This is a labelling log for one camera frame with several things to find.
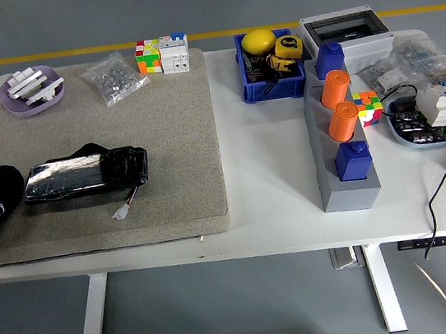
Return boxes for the long grey block holder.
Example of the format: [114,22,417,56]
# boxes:
[296,50,386,216]

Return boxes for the white circuit breaker blue top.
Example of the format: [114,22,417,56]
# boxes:
[156,30,193,77]
[413,79,446,132]

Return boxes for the multicoloured puzzle cube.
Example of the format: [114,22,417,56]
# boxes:
[351,88,387,129]
[132,37,165,77]

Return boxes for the black table control panel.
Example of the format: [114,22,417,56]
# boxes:
[397,234,446,253]

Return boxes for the grey electrical box clear lid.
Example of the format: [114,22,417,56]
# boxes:
[295,1,399,81]

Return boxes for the blue plastic bin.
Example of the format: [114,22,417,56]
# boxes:
[232,25,310,107]

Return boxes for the clear bags of small parts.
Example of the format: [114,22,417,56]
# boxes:
[352,28,446,103]

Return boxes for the purple oval tray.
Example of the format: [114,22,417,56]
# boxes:
[0,62,70,122]

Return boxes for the clear bag of metal nuts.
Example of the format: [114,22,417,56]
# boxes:
[75,47,154,112]

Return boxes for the grey-brown table mat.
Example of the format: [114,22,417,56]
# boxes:
[0,45,234,269]

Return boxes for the white plastic block piece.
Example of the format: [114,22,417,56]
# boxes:
[11,66,38,84]

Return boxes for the dark electronic parts pile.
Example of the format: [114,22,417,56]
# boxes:
[388,93,446,149]

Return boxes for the black power cord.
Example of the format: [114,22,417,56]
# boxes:
[376,78,446,264]

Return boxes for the white table leg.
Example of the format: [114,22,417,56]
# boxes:
[360,241,409,334]
[67,272,117,334]

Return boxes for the round yellow tape measure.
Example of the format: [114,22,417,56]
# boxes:
[272,32,305,63]

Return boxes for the blue square block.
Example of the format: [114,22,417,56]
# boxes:
[311,39,348,81]
[331,137,376,184]

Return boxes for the white plastic bracket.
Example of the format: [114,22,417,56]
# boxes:
[21,76,68,108]

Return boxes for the orange cylinder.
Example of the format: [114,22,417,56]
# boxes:
[316,67,355,111]
[324,99,364,145]

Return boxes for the yellow black tape measure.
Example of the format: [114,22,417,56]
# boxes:
[266,51,298,77]

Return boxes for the white connector with red wires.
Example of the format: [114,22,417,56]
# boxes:
[108,183,147,221]

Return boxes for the yellow ball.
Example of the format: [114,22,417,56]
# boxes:
[239,26,279,58]

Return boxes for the light blue oval tray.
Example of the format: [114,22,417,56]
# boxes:
[382,90,446,157]

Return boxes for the grey box under table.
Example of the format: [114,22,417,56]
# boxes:
[328,244,366,272]

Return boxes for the silver metal bar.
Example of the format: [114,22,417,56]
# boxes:
[6,72,53,100]

